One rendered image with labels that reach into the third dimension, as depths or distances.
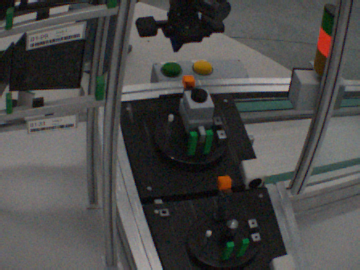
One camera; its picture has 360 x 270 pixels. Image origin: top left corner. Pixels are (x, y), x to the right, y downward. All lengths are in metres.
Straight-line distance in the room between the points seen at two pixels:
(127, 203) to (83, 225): 0.13
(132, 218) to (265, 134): 0.39
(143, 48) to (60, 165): 0.45
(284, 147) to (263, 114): 0.09
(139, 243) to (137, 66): 0.60
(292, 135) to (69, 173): 0.50
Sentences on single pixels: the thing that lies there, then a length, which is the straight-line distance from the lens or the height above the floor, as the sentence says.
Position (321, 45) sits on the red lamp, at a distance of 0.99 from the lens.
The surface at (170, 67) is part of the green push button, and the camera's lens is 1.39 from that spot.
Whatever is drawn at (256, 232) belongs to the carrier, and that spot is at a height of 0.99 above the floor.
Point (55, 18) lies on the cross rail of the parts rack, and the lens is 0.71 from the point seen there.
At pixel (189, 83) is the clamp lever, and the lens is 1.21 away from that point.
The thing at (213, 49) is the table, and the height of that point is 0.86.
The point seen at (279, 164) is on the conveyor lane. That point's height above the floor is 0.92.
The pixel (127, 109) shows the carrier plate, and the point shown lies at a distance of 1.29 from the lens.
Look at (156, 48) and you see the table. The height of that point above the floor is 0.86.
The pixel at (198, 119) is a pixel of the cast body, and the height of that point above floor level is 1.06.
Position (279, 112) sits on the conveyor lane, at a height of 0.94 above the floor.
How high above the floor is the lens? 1.87
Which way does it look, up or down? 46 degrees down
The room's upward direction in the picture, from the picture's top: 10 degrees clockwise
